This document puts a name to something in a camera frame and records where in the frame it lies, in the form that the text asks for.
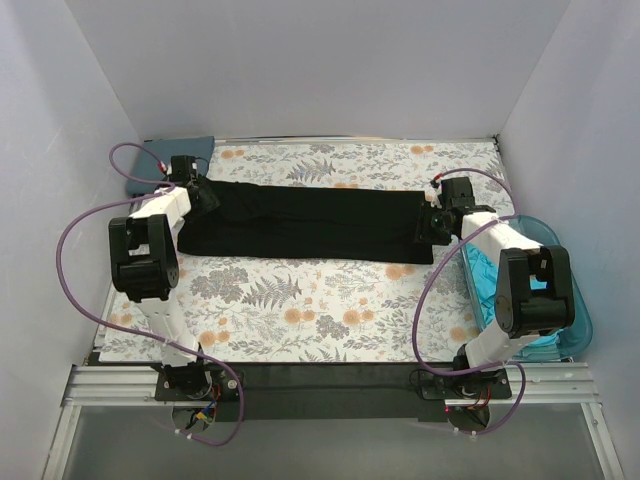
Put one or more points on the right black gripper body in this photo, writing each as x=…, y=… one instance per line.
x=428, y=228

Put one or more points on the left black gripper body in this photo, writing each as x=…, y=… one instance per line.
x=205, y=197

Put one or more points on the black t-shirt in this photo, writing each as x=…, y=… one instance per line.
x=308, y=223

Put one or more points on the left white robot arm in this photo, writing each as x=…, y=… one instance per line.
x=145, y=267

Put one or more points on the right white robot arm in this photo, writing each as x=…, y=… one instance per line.
x=534, y=290

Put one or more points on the folded grey-blue t-shirt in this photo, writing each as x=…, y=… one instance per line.
x=145, y=166

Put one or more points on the turquoise t-shirt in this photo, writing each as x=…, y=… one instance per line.
x=481, y=277

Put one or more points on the floral patterned table mat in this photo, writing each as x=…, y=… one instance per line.
x=290, y=310

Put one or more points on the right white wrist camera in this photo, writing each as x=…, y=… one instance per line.
x=437, y=194

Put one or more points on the aluminium frame rail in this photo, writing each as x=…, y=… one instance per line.
x=128, y=385

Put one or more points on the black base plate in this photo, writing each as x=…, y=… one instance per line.
x=323, y=391

